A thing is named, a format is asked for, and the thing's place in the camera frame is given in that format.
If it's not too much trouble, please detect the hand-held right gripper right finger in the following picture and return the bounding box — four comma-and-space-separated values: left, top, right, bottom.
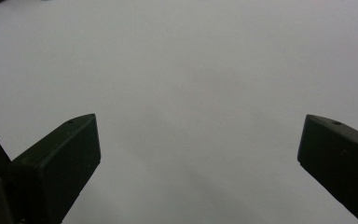
296, 114, 358, 224

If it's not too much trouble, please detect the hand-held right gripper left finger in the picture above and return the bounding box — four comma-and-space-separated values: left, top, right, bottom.
8, 113, 102, 224

